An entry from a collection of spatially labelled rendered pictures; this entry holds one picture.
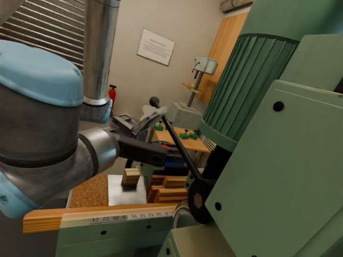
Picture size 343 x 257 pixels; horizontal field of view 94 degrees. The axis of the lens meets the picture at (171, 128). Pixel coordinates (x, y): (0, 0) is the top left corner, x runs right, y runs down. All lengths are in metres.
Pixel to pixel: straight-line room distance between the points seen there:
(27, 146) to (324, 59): 0.37
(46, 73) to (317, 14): 0.37
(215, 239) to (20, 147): 0.27
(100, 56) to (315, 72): 0.68
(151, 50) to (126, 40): 0.47
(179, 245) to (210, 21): 3.64
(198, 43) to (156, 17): 0.91
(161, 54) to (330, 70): 3.18
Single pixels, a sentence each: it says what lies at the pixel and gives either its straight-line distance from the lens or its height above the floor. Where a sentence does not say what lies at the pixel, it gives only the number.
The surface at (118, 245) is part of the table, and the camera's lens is 0.48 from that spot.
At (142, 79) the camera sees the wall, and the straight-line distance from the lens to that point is 3.37.
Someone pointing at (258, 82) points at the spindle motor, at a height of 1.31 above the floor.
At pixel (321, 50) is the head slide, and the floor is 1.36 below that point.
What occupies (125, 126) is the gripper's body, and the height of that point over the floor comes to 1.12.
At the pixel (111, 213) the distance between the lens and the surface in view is 0.42.
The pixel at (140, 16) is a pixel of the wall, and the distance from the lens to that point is 3.36.
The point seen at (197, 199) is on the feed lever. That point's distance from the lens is 0.26.
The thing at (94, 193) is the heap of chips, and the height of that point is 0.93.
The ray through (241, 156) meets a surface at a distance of 0.17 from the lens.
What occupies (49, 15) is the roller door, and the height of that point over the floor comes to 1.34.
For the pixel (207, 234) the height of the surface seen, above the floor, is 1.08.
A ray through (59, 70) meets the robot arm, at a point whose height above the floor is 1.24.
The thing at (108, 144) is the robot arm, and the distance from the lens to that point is 0.33.
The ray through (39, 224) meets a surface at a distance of 0.45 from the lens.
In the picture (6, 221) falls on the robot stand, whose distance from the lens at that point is 1.15.
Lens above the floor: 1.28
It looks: 20 degrees down
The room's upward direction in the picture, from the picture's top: 21 degrees clockwise
